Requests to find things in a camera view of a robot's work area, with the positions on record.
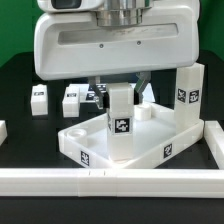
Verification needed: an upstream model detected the white front fence rail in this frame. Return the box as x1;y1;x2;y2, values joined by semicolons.
0;168;224;198

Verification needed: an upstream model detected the white left fence block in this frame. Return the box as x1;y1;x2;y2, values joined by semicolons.
0;120;7;146

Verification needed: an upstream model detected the white marker base plate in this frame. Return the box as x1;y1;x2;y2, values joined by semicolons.
68;82;156;104

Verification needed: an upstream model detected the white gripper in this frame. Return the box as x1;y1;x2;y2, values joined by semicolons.
34;0;200;109

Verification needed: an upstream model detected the white desk top tray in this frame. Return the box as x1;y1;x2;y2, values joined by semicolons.
58;102;204;169

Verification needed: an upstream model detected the white fence block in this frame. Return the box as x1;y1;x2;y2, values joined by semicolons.
204;121;224;170
0;120;7;146

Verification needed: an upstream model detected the white right fence block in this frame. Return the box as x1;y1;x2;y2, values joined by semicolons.
204;121;224;170

